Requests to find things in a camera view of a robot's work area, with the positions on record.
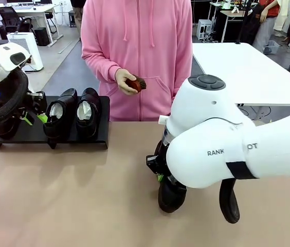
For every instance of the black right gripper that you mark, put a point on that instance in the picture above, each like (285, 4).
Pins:
(160, 164)

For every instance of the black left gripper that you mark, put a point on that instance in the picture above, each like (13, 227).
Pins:
(6, 128)

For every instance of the black perforated leather loafer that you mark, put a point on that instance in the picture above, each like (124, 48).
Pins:
(88, 128)
(57, 128)

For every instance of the brown wooden shoe brush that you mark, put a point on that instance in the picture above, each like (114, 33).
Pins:
(137, 85)

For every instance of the person's right forearm pink sleeve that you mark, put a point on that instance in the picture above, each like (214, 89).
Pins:
(98, 67)

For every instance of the person's left forearm pink sleeve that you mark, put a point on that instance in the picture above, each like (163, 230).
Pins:
(183, 74)

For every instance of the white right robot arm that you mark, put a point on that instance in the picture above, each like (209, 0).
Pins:
(211, 128)

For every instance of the person's right hand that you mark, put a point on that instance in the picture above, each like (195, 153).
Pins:
(121, 79)

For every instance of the white paper shoe stuffing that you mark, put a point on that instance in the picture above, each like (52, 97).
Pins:
(56, 109)
(84, 110)

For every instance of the white air purifier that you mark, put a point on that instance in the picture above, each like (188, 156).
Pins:
(26, 46)

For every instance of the black computer tower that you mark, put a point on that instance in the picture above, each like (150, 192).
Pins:
(42, 37)

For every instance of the black office chair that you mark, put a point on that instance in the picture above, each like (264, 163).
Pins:
(8, 18)

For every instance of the small dark stool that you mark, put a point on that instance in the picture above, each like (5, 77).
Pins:
(73, 19)

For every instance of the white office desk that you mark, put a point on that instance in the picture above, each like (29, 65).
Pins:
(39, 10)

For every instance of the person in brown trousers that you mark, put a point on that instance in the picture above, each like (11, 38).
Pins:
(77, 18)

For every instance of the pink hoodie torso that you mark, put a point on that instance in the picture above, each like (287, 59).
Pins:
(147, 51)

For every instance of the large white table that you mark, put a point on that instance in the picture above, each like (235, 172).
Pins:
(250, 67)

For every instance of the white computer case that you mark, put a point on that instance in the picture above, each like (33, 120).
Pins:
(204, 29)

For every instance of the grey plastic bin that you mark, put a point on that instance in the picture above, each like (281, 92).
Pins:
(272, 47)

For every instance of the dark hanging garment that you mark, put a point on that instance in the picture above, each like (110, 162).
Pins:
(249, 25)

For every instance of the brown-topped desk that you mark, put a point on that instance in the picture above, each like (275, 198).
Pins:
(235, 13)

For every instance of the mannequin in orange shirt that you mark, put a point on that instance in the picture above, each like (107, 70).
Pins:
(265, 31)

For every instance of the cream hanging garment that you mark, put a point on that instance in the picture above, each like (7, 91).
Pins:
(282, 18)

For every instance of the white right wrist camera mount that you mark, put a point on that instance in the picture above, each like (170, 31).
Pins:
(163, 119)

